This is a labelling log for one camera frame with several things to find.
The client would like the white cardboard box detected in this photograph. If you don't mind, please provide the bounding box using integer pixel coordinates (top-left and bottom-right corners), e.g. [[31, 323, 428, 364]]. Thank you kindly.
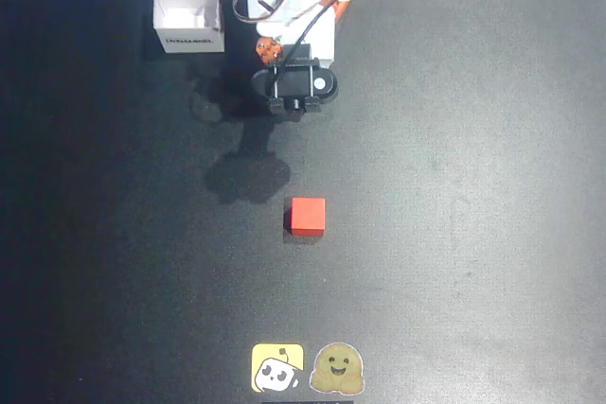
[[151, 0, 226, 55]]

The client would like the black webcam on gripper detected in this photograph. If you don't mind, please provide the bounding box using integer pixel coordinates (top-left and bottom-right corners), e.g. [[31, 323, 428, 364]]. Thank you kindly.
[[251, 57, 339, 122]]

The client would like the red cube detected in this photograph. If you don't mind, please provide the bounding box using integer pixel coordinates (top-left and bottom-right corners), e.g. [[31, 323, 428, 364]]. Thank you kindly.
[[289, 197, 327, 237]]

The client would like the yellow robot sticker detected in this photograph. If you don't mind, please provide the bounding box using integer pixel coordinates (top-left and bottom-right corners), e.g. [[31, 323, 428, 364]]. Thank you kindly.
[[251, 343, 305, 394]]

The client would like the smiling hugging face sticker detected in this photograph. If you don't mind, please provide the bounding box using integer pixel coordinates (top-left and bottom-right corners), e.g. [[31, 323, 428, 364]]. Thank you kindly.
[[309, 342, 365, 395]]

